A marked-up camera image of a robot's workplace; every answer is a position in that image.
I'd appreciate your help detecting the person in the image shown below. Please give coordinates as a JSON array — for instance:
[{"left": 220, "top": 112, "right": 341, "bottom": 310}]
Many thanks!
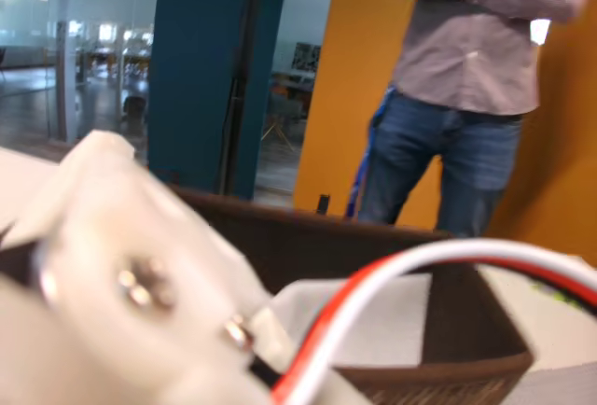
[{"left": 344, "top": 0, "right": 591, "bottom": 239}]

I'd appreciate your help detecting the red white black servo cable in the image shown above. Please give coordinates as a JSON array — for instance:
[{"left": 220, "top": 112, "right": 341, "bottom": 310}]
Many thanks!
[{"left": 269, "top": 238, "right": 597, "bottom": 405}]

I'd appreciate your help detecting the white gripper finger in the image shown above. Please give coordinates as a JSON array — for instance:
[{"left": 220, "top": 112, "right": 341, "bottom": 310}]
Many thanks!
[{"left": 0, "top": 129, "right": 296, "bottom": 405}]

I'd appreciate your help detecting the brown fabric bin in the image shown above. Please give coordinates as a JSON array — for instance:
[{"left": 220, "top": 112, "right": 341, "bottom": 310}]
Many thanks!
[{"left": 0, "top": 184, "right": 535, "bottom": 405}]

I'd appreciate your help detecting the white foam sheet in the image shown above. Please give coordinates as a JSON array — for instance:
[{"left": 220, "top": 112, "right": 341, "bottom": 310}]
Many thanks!
[{"left": 272, "top": 272, "right": 434, "bottom": 370}]

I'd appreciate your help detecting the black stand pole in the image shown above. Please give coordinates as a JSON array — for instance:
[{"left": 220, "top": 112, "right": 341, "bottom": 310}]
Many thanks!
[{"left": 215, "top": 0, "right": 271, "bottom": 197}]

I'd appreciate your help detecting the orange partition panel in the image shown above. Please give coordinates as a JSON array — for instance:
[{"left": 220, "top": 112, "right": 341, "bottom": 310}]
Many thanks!
[
  {"left": 293, "top": 0, "right": 445, "bottom": 231},
  {"left": 483, "top": 0, "right": 597, "bottom": 267}
]

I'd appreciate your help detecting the blue partition panel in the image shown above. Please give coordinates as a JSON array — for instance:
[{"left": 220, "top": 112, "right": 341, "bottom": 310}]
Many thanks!
[{"left": 146, "top": 0, "right": 289, "bottom": 202}]

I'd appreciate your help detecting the grey studded baseplate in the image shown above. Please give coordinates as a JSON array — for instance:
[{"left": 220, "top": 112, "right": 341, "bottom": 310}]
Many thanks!
[{"left": 479, "top": 253, "right": 597, "bottom": 374}]

